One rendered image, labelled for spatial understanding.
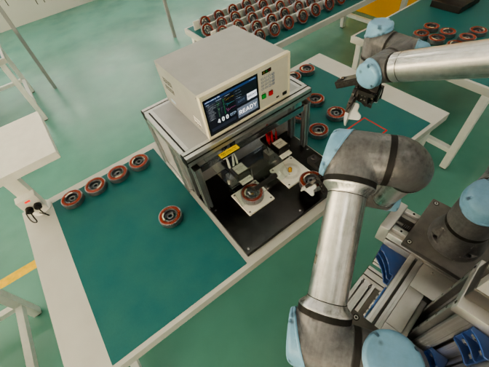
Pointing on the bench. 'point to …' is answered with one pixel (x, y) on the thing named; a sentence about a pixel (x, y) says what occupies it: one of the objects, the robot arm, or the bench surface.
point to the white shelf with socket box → (25, 160)
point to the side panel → (169, 156)
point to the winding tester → (223, 73)
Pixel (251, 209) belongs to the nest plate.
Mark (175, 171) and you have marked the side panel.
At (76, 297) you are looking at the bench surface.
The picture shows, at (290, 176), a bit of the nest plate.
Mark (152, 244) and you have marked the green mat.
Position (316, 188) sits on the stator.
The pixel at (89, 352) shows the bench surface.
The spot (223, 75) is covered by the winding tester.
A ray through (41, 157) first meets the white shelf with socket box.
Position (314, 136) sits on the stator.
